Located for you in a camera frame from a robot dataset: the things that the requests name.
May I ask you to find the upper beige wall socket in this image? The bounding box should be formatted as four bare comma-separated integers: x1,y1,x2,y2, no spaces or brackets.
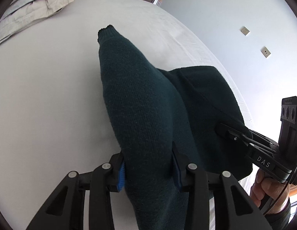
240,26,250,36

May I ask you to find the person's right hand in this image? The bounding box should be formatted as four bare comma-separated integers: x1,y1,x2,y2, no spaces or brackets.
250,169,290,214

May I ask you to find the white bed sheet mattress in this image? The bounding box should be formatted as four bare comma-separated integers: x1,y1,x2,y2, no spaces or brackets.
0,0,251,229

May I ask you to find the right forearm dark sleeve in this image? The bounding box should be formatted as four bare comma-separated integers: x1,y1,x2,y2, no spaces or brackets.
265,199,290,230

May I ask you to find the dark green knit sweater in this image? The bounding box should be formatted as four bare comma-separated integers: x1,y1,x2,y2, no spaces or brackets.
98,25,252,229

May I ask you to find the lower beige wall socket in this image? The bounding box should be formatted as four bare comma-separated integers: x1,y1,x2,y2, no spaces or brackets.
261,46,271,58

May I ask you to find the beige wall socket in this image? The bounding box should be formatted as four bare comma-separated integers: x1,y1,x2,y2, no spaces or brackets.
240,26,250,36
261,46,271,58

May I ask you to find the beige blue folded duvet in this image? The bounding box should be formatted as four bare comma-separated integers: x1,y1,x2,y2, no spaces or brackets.
0,0,74,44

